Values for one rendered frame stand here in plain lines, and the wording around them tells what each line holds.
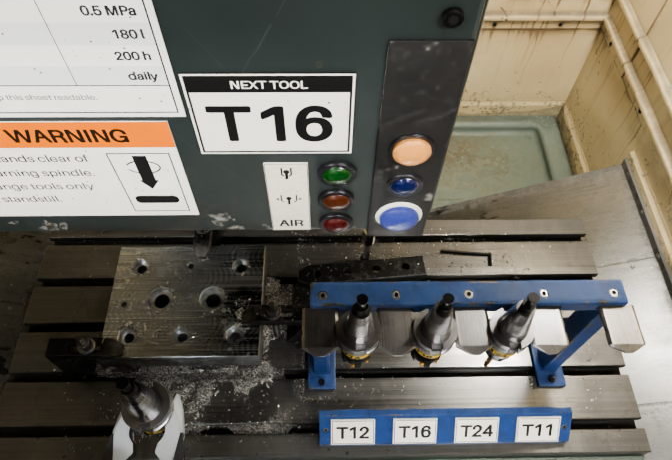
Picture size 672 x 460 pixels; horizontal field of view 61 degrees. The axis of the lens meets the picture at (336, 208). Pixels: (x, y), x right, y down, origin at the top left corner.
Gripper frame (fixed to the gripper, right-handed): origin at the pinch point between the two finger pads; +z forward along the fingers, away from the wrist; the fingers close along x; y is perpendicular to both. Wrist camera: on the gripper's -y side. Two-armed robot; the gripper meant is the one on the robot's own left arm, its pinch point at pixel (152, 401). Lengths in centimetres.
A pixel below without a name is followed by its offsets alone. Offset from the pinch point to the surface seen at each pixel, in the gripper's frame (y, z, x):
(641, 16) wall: 9, 91, 100
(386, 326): -2.2, 9.6, 32.6
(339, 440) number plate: 26.8, -0.5, 26.2
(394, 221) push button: -44, 2, 29
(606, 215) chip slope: 38, 53, 93
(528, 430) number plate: 26, 1, 60
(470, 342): -2.3, 7.1, 44.5
